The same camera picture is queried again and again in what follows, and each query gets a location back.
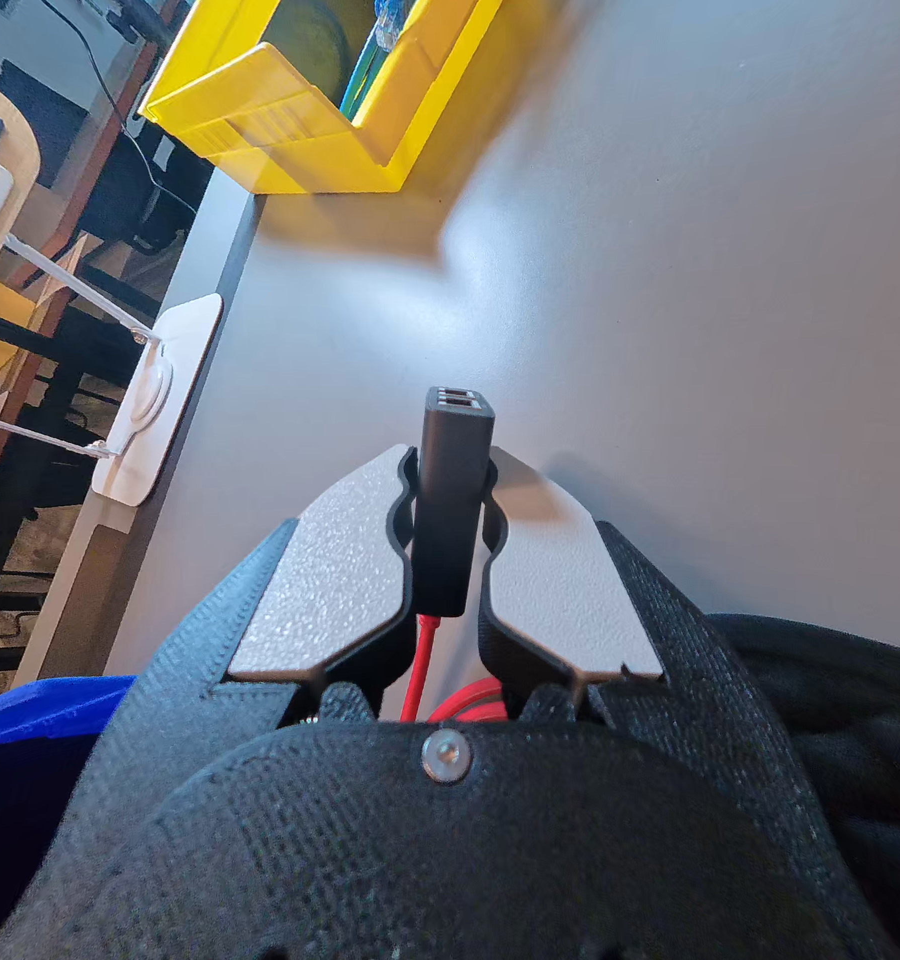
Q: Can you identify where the thin black power cable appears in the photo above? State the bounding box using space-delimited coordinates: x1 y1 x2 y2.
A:
41 0 199 219

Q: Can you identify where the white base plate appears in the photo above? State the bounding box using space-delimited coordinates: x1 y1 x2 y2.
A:
91 294 224 505

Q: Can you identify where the green ethernet cable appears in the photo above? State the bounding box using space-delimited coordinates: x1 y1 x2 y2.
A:
341 45 376 120

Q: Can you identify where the blue ethernet cable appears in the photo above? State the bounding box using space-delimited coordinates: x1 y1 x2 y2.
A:
371 0 421 54

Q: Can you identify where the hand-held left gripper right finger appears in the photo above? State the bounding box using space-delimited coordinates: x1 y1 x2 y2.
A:
478 446 664 684

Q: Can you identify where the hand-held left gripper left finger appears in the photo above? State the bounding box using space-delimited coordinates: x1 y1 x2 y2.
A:
228 444 421 684

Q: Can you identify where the black square box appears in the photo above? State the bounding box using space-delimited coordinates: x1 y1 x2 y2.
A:
0 60 91 162

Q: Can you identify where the red ethernet cable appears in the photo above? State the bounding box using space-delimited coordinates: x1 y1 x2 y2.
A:
399 613 507 725

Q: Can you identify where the blue plastic bin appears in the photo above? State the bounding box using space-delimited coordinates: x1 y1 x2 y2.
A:
0 675 137 950

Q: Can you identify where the thin metal rod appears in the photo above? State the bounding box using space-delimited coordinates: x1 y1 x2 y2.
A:
0 408 117 459
3 232 158 342

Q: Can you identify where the dark cloth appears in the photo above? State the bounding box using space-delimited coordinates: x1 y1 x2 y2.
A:
708 611 900 960

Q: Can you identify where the black ethernet port adapter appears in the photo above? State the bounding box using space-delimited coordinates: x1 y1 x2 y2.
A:
411 386 496 618

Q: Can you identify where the yellow plastic bin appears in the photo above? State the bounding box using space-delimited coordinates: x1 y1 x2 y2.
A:
138 0 505 195

